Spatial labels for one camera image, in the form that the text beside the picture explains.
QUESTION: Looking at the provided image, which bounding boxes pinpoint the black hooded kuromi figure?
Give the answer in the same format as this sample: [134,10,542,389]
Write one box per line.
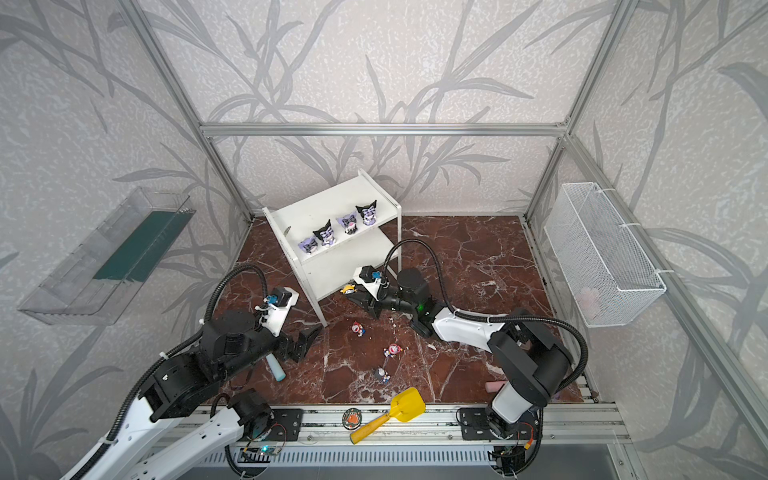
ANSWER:
[313,220,336,247]

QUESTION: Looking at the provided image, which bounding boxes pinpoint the purple kuromi figure black bow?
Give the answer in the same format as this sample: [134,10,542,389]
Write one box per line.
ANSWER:
[298,235,319,255]

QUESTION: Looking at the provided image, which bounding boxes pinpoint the purple striped bow kuromi figure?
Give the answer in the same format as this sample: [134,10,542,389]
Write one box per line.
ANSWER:
[337,212,358,235]

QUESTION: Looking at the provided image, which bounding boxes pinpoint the black eared kuromi figure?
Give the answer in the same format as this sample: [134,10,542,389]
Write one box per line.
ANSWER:
[356,200,377,226]

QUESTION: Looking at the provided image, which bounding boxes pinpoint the red cap doraemon figure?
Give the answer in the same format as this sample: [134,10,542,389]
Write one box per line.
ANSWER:
[351,322,366,337]

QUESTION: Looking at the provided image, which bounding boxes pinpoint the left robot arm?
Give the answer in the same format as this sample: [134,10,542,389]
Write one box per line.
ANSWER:
[65,263,322,479]

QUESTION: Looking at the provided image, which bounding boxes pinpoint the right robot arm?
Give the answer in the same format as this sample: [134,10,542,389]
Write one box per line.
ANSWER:
[341,239,589,436]

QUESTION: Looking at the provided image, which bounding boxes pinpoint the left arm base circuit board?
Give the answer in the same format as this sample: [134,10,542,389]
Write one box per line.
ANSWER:
[239,445,283,464]

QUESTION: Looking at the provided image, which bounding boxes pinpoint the white two-tier metal shelf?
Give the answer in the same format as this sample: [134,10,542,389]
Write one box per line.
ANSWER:
[262,169,403,327]

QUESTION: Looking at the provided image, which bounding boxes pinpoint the pink hat doraemon figure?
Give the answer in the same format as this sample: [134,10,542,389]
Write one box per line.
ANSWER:
[384,344,402,358]

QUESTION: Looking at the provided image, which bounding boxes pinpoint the small dark figure front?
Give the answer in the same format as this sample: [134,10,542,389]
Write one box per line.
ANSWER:
[374,368,391,384]

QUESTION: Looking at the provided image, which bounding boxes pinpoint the round orange badge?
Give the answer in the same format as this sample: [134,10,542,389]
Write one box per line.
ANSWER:
[342,408,362,431]

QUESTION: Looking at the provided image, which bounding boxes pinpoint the yellow plastic toy shovel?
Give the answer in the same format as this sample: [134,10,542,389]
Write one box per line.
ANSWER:
[349,387,426,445]

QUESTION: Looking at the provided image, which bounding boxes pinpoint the pink object in basket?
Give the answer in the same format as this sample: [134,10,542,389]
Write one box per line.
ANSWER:
[576,287,601,321]

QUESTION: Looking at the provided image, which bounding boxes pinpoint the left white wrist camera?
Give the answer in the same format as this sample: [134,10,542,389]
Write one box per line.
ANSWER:
[257,287,299,337]

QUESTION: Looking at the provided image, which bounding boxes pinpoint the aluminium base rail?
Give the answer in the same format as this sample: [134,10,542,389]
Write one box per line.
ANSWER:
[122,403,637,448]

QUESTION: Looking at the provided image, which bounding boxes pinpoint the clear plastic wall bin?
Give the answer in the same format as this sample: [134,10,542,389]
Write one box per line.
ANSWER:
[18,187,196,326]

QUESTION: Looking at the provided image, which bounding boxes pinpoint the white wire mesh basket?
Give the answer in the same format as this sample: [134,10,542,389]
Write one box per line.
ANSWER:
[544,182,667,328]

